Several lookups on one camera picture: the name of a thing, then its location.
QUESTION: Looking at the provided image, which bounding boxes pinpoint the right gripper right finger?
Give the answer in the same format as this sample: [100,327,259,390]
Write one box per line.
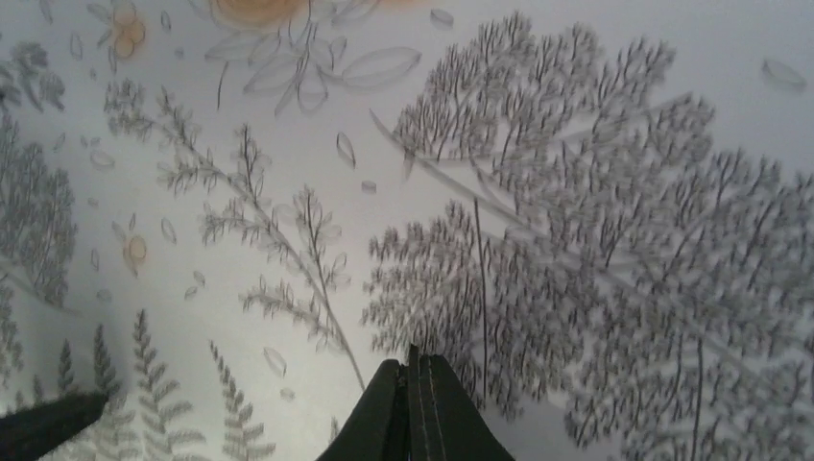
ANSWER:
[407,346,514,461]

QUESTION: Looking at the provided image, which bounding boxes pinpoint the floral patterned table mat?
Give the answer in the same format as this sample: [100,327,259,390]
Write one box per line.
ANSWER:
[1,1,813,460]

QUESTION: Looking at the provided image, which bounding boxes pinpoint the black phone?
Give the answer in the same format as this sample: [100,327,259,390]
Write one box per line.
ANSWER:
[1,392,108,461]

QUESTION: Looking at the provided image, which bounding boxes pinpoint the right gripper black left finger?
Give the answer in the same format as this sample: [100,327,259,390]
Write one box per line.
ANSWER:
[318,359,407,461]

